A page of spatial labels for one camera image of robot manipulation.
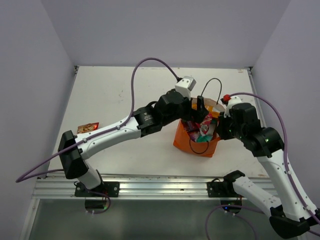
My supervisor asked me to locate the teal Fox's candy bag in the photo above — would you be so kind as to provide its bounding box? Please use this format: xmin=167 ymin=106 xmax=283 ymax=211
xmin=195 ymin=134 xmax=216 ymax=143

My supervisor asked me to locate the orange paper bag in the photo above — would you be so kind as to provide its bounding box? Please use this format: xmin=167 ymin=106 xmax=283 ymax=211
xmin=173 ymin=98 xmax=225 ymax=158

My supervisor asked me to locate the red snack packet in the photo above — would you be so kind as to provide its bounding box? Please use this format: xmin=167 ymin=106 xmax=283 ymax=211
xmin=77 ymin=122 xmax=99 ymax=134

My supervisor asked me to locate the yellow chips bag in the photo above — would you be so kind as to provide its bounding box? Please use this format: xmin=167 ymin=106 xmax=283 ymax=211
xmin=205 ymin=105 xmax=221 ymax=118

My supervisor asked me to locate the purple Fox's candy bag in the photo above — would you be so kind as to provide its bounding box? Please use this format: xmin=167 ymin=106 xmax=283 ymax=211
xmin=184 ymin=113 xmax=214 ymax=142

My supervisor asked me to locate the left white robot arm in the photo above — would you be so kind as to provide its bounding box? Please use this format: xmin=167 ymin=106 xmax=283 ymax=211
xmin=58 ymin=90 xmax=209 ymax=197

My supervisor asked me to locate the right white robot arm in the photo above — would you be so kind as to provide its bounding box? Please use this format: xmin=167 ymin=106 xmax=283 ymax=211
xmin=217 ymin=97 xmax=320 ymax=239

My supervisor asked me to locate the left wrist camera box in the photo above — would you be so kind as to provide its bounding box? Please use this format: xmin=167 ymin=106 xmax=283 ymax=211
xmin=175 ymin=76 xmax=197 ymax=99

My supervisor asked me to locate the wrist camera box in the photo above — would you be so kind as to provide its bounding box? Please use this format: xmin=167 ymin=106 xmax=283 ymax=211
xmin=175 ymin=76 xmax=197 ymax=99
xmin=221 ymin=94 xmax=242 ymax=118

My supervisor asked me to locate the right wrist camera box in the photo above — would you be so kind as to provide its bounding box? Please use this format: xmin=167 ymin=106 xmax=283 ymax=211
xmin=221 ymin=94 xmax=242 ymax=118

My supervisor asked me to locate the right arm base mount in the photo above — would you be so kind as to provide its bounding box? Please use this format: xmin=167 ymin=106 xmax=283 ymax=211
xmin=206 ymin=178 xmax=238 ymax=198

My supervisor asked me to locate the aluminium rail frame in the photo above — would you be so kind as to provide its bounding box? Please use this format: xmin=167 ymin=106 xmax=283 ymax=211
xmin=31 ymin=173 xmax=278 ymax=201

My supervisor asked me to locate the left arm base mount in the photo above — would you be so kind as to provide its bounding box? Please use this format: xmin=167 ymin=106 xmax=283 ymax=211
xmin=73 ymin=181 xmax=120 ymax=198

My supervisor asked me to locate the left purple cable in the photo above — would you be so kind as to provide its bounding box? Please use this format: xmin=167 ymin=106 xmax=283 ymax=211
xmin=15 ymin=57 xmax=183 ymax=183

